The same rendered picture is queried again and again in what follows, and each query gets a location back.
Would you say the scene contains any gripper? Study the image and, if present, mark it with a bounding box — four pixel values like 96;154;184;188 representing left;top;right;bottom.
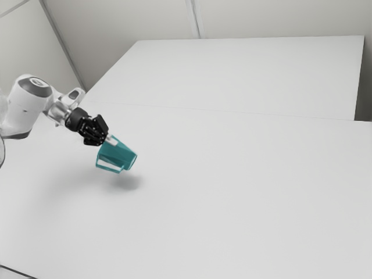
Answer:
64;107;118;147

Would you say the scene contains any teal faceted mug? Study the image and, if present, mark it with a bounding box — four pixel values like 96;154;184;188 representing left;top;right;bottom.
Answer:
95;134;138;174

